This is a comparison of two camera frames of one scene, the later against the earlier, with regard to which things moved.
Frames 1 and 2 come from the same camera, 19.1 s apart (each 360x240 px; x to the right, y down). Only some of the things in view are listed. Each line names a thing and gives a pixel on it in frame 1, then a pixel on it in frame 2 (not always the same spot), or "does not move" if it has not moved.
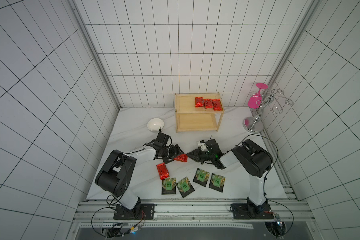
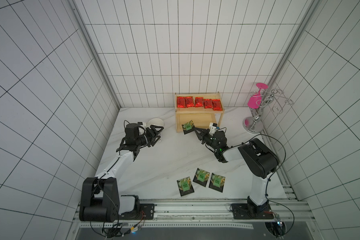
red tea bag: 217,104 does not move
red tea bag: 183,158 to 189,102
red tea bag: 162,170 to 181,102
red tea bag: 208,103 does not move
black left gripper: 174,153 to 154,127
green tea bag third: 201,177 does not move
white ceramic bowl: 154,124 does not move
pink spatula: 255,101 does not move
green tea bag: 217,182 does not move
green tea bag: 168,186 to 188,125
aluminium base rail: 190,214 does not move
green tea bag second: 185,187 does not move
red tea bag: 199,102 does not move
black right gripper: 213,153 to 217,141
